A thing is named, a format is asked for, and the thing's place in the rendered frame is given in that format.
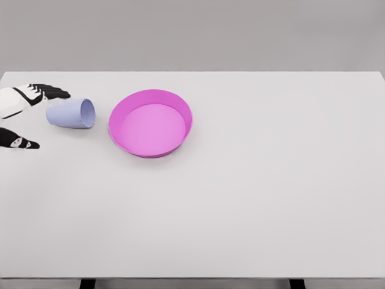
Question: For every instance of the pink plate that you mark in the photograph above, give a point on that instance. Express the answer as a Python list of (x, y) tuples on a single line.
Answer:
[(152, 128)]

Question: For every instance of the lavender cup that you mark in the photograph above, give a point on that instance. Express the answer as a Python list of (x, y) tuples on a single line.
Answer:
[(64, 114)]

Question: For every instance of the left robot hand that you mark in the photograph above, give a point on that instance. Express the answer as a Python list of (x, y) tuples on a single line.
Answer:
[(15, 99)]

